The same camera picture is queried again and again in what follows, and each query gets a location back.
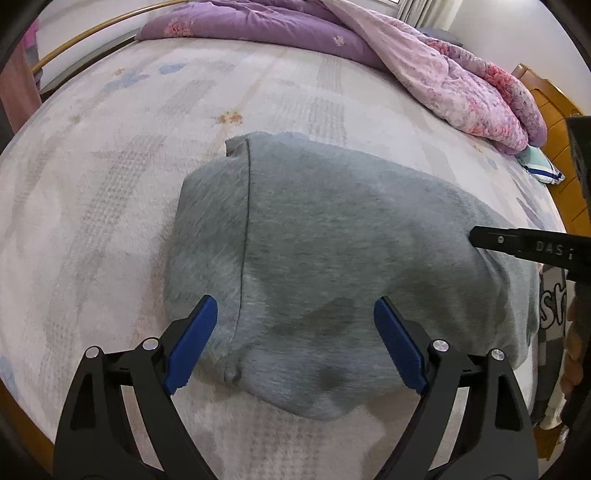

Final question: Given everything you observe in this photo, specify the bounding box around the wooden barre rail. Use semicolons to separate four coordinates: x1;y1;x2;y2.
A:
33;0;185;73

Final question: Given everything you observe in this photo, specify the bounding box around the person's right hand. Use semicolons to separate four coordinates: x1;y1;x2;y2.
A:
566;294;591;398

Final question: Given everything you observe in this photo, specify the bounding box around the grey beige curtain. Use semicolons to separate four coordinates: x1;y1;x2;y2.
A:
397;0;424;25

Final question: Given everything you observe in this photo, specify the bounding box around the wooden bed headboard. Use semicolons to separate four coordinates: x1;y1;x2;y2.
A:
510;64;591;241

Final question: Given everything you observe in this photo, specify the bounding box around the pink towel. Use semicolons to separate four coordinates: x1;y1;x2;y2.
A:
21;23;42;59

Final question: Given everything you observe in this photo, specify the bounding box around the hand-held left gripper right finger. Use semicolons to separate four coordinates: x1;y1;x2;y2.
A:
373;295;540;480

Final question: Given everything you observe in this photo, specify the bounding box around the grey brown cloth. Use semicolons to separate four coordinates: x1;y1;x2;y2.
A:
0;50;42;128

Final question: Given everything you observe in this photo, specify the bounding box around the blue grey pillow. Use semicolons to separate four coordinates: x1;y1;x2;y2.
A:
418;25;465;47

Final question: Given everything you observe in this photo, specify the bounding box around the striped green blue pillow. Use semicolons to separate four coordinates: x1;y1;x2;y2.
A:
517;145;566;186

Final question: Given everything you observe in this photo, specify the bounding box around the grey zip hoodie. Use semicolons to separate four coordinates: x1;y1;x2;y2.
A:
164;131;542;422

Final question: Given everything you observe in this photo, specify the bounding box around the purple floral quilt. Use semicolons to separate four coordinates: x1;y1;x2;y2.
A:
136;0;548;156

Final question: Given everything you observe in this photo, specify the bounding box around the white black-print folded garment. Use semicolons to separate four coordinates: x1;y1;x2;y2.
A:
531;265;571;431

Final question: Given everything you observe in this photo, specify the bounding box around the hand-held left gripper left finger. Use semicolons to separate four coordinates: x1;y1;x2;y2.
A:
53;294;219;480

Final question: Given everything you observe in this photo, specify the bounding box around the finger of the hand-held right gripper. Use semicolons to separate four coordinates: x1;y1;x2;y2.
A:
468;224;522;257

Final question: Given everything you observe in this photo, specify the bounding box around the patterned bed mattress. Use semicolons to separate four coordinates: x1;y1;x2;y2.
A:
0;34;570;480

